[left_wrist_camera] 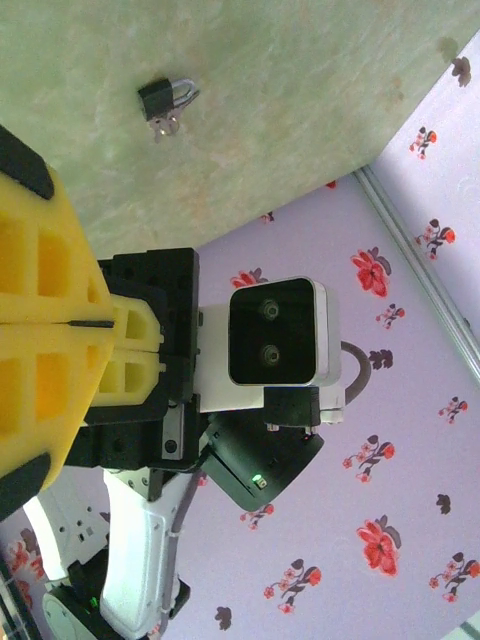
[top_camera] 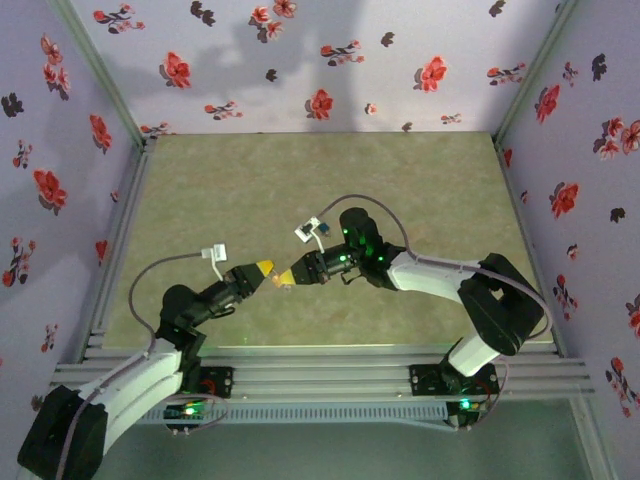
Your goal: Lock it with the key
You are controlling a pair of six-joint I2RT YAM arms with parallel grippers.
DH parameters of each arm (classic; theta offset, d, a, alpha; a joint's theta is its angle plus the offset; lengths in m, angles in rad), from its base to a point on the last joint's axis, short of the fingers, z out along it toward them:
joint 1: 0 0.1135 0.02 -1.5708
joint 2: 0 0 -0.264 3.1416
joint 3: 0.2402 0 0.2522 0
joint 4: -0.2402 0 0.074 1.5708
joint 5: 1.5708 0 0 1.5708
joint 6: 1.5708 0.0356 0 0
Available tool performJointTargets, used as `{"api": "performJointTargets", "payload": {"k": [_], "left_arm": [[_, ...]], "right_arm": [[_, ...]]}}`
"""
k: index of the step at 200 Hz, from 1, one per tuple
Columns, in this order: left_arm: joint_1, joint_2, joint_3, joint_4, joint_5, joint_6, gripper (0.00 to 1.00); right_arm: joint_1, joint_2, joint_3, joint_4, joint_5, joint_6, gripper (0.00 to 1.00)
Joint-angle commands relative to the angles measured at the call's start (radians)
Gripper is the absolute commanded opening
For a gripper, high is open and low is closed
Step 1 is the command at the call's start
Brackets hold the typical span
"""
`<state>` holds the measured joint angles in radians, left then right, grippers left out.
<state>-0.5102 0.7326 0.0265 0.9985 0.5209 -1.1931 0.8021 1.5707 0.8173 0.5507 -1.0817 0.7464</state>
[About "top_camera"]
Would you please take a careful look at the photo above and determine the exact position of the aluminium side rail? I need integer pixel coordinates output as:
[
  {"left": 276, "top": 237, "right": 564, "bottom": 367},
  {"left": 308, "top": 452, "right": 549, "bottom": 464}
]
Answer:
[
  {"left": 79, "top": 138, "right": 157, "bottom": 362},
  {"left": 492, "top": 134, "right": 569, "bottom": 359}
]

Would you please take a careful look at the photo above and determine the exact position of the grey slotted cable duct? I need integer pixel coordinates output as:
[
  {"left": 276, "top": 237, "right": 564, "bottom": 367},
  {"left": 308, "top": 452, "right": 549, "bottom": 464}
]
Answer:
[{"left": 134, "top": 403, "right": 449, "bottom": 426}]

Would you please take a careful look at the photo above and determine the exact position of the short purple cable loop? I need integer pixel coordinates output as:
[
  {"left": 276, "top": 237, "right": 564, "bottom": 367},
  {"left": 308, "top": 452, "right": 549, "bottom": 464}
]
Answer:
[
  {"left": 172, "top": 387, "right": 227, "bottom": 434},
  {"left": 467, "top": 360, "right": 514, "bottom": 431}
]

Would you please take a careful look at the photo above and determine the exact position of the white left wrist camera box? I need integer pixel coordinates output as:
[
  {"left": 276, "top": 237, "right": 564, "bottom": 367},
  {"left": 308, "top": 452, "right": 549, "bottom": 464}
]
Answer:
[{"left": 199, "top": 243, "right": 229, "bottom": 264}]

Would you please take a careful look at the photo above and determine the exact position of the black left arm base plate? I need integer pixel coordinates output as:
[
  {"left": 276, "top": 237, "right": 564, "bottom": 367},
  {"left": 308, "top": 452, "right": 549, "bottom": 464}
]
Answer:
[{"left": 174, "top": 366, "right": 236, "bottom": 401}]

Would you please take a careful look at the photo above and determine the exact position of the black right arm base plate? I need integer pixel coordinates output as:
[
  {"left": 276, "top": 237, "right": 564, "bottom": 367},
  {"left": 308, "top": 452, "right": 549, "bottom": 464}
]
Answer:
[{"left": 408, "top": 363, "right": 501, "bottom": 401}]

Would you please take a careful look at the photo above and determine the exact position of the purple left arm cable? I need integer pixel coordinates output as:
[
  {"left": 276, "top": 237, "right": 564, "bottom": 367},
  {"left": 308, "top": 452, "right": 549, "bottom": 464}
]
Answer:
[{"left": 52, "top": 251, "right": 206, "bottom": 480}]

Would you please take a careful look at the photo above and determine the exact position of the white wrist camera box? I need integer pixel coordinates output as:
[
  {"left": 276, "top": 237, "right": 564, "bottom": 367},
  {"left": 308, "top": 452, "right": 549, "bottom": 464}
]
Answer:
[
  {"left": 199, "top": 243, "right": 229, "bottom": 264},
  {"left": 293, "top": 215, "right": 324, "bottom": 245}
]

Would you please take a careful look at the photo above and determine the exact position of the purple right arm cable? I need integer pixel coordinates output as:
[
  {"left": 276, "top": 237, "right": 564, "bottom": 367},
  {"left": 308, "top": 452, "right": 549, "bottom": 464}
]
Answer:
[{"left": 317, "top": 193, "right": 555, "bottom": 344}]

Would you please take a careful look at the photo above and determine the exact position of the long aluminium base rail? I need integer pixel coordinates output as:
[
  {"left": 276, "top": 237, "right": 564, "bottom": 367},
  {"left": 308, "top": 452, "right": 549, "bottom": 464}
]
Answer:
[{"left": 49, "top": 344, "right": 596, "bottom": 401}]

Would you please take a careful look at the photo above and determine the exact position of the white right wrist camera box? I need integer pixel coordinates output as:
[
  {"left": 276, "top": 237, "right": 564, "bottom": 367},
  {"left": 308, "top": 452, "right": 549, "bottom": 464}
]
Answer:
[{"left": 293, "top": 215, "right": 324, "bottom": 245}]

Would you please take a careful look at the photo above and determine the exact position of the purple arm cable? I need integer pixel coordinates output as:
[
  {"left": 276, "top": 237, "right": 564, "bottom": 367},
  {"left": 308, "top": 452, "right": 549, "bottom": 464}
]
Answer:
[
  {"left": 317, "top": 193, "right": 555, "bottom": 344},
  {"left": 52, "top": 251, "right": 206, "bottom": 480}
]

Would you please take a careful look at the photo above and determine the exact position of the aluminium frame post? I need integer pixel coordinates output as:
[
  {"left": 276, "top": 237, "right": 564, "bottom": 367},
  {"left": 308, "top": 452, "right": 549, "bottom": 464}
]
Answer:
[
  {"left": 52, "top": 0, "right": 151, "bottom": 149},
  {"left": 492, "top": 0, "right": 581, "bottom": 146}
]

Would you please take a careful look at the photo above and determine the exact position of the circuit board with green light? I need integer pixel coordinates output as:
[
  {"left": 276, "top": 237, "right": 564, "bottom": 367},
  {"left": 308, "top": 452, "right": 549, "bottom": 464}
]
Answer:
[
  {"left": 163, "top": 399, "right": 211, "bottom": 435},
  {"left": 446, "top": 397, "right": 489, "bottom": 434}
]

